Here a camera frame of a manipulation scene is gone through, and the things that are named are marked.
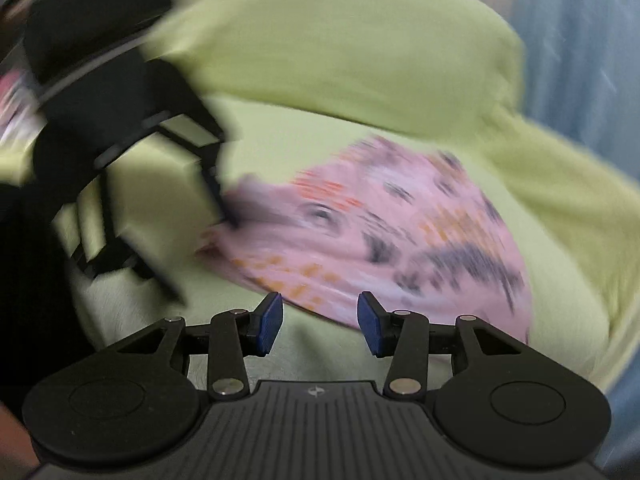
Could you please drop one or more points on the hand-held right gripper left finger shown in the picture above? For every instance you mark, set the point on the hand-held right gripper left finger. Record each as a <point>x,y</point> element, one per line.
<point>270,322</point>

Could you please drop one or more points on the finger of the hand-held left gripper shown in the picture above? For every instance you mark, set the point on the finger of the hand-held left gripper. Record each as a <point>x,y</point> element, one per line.
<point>215,130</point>
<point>125,260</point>

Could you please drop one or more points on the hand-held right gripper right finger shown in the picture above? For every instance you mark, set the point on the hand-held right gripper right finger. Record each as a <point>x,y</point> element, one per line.
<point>370,322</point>

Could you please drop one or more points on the pink printed garment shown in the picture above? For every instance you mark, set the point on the pink printed garment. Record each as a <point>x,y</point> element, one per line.
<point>400,230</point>

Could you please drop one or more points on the green sofa cover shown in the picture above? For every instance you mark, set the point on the green sofa cover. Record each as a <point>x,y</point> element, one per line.
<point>325,45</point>

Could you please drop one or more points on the blue curtain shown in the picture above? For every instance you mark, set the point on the blue curtain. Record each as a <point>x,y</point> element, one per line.
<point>580,60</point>

